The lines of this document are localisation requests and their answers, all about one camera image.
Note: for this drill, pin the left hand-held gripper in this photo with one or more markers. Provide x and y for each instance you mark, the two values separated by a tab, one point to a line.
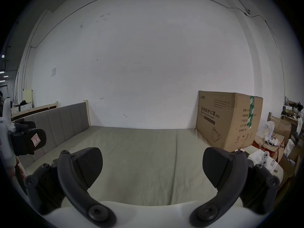
5	136

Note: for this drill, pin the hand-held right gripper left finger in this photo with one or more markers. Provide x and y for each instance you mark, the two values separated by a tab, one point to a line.
71	189

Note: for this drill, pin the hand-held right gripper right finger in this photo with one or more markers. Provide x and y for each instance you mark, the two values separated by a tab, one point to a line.
234	186

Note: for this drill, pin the person's left hand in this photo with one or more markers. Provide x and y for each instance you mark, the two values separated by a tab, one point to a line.
17	172

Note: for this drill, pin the grey padded headboard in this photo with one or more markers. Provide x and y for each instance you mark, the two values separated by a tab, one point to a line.
61	125

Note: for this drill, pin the white box with hand controller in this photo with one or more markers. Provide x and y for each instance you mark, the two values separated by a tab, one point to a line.
273	167

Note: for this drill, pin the large printed cardboard carton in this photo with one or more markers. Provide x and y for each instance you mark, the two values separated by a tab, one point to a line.
225	117

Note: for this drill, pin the pile of cardboard cartons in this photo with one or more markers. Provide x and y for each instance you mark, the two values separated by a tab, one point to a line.
282	132

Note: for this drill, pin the bed with beige sheet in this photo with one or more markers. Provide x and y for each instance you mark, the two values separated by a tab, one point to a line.
147	158

